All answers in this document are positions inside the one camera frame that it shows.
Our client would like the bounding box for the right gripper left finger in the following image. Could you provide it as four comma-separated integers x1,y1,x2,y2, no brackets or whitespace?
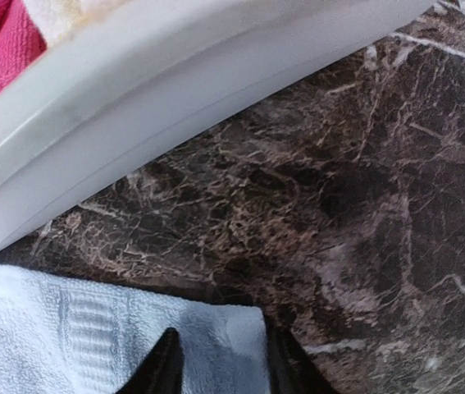
119,328,183,394

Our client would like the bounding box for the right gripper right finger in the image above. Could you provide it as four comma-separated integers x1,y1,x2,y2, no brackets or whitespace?
267,324,333,393

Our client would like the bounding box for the large light blue towel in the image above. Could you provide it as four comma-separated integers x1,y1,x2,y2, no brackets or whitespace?
0,265,270,393

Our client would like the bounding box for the white plastic basin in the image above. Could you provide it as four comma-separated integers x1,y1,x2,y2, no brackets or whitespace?
0,1,431,250

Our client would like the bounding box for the yellow white rolled towel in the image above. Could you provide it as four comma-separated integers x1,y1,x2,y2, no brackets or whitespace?
23,0,125,47

